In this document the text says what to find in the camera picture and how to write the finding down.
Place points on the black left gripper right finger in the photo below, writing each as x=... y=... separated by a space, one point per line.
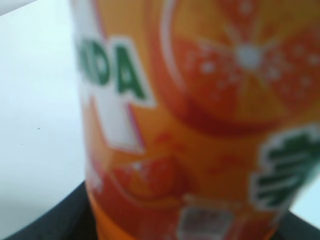
x=292 y=227

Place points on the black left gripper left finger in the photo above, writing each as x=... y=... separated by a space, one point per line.
x=70 y=219

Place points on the orange soda plastic bottle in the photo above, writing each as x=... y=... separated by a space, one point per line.
x=201 y=118

